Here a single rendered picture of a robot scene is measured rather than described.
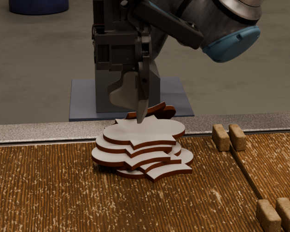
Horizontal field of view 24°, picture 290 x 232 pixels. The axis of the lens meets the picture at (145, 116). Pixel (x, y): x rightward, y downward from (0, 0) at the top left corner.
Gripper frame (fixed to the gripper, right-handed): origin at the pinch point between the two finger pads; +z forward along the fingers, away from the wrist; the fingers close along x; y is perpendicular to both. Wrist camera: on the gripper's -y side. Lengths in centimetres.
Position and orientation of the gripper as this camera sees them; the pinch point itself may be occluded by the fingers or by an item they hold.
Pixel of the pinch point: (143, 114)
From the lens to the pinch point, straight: 103.9
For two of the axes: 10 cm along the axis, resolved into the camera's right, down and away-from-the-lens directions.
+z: 0.1, 9.3, 3.6
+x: 1.0, 3.6, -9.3
